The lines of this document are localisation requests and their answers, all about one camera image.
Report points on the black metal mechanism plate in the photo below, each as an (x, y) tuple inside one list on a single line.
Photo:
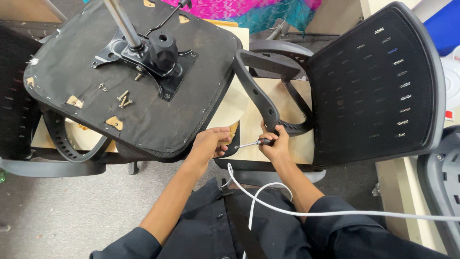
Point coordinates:
[(172, 82)]

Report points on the chrome gas lift cylinder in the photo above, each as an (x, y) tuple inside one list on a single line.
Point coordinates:
[(122, 19)]

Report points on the pink teal patterned cloth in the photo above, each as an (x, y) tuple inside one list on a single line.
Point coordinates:
[(251, 10)]

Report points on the person's left hand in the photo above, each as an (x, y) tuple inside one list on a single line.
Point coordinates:
[(206, 142)]

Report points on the black upturned chair seat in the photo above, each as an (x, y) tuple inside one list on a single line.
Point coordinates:
[(72, 61)]

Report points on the black adjustment lever rod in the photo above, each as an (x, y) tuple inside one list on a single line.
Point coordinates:
[(167, 16)]

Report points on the grey black plastic armrest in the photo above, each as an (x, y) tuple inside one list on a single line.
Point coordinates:
[(260, 97), (61, 140)]

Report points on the short brass bolt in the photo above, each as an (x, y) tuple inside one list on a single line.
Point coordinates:
[(138, 76)]

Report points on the white round object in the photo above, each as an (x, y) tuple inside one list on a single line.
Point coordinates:
[(452, 82)]

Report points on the long brass bolt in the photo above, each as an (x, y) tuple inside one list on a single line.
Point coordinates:
[(122, 95), (128, 103), (122, 102)]

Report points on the black tension knob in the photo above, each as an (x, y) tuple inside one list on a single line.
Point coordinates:
[(163, 50)]

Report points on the grey metal stand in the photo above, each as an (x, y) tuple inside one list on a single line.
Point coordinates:
[(278, 30)]

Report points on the person's right hand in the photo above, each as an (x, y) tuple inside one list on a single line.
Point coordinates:
[(278, 145)]

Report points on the person's dark clothing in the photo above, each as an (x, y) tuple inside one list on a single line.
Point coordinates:
[(201, 223)]

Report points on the blue plastic container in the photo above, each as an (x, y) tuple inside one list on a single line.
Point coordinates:
[(444, 25)]

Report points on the grey plastic chair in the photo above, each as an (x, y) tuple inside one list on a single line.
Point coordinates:
[(444, 180)]

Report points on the grey curved chair frame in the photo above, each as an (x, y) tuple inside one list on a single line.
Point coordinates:
[(287, 176)]

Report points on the beige round board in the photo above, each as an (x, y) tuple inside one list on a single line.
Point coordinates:
[(230, 108)]

